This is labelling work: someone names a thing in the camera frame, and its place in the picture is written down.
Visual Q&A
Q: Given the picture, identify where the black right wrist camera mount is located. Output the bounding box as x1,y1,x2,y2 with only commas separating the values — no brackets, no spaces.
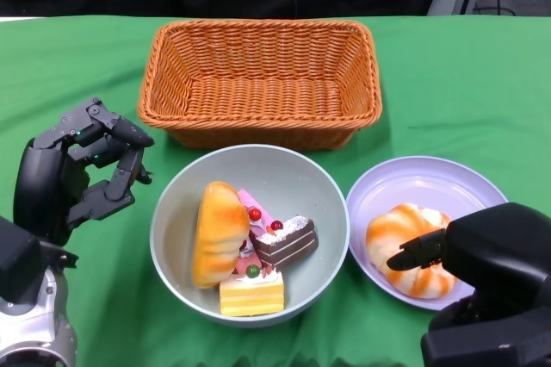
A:
420,287,551,367

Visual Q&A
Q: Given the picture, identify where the lilac round plate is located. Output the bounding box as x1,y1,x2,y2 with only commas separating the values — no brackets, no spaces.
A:
345,155,510,312

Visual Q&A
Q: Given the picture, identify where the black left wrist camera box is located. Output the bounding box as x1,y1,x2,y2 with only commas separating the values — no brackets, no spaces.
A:
0,216,44,304

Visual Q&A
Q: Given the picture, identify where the grey round bowl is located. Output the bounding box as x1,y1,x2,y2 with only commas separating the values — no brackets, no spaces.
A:
149,144,350,328

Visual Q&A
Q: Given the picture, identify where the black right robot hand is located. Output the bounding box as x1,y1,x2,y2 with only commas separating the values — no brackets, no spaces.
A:
386,202,551,308

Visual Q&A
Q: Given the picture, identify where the chocolate layer cake slice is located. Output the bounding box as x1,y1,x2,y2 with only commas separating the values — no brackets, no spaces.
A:
249,215,319,270

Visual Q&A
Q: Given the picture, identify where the orange wicker basket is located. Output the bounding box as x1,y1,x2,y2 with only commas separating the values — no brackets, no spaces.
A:
136,18,383,152

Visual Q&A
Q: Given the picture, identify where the green tablecloth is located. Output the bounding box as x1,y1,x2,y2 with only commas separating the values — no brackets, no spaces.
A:
0,13,551,367

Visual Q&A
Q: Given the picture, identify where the yellow layer cake slice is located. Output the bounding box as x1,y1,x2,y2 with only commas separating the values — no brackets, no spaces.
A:
218,264,286,318

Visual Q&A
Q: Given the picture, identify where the round striped pumpkin bread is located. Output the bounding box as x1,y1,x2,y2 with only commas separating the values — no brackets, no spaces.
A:
365,202,459,300

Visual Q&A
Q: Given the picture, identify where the long orange bread loaf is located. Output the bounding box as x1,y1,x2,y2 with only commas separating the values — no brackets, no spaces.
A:
192,180,251,289

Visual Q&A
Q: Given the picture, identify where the pink cake with cherry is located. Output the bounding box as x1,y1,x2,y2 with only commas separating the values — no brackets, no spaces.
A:
236,188,283,234
234,246,263,277

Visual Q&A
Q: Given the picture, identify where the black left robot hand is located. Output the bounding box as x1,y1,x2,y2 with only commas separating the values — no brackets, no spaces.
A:
12,97,155,247

